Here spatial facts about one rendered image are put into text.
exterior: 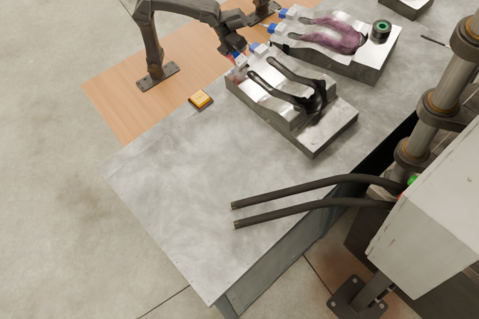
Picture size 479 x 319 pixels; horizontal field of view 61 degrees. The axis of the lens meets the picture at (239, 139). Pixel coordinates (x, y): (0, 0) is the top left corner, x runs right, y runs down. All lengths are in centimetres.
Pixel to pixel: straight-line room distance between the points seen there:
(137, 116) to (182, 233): 56
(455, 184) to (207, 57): 133
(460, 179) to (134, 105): 134
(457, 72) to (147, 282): 181
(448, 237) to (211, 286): 83
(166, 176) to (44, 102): 173
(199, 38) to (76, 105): 131
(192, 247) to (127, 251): 98
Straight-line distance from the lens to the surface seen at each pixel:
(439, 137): 143
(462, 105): 119
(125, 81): 192
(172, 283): 229
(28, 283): 259
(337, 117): 161
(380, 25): 186
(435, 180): 84
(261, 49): 174
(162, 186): 157
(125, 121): 178
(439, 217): 81
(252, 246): 144
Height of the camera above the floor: 218
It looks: 58 degrees down
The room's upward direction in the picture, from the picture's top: 9 degrees counter-clockwise
